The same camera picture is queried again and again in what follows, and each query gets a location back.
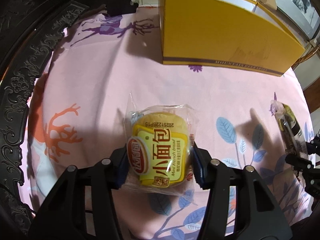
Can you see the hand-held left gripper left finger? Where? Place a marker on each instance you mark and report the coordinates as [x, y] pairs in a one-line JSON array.
[[122, 172]]

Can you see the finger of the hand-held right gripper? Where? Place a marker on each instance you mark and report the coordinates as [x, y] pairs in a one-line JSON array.
[[300, 163], [313, 146]]

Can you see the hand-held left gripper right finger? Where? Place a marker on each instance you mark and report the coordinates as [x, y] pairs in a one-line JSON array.
[[198, 167]]

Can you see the long dark clear-wrapped packet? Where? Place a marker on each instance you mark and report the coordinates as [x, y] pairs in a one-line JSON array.
[[291, 127]]

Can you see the mini bread packet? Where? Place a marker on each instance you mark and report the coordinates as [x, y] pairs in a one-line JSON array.
[[160, 150]]

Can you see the yellow cardboard box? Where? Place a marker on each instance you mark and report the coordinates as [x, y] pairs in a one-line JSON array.
[[225, 30]]

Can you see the carved wooden armchair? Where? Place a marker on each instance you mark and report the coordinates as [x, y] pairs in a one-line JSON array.
[[311, 52]]

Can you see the dark carved wooden bench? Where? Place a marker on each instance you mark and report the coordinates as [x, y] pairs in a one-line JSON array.
[[20, 55]]

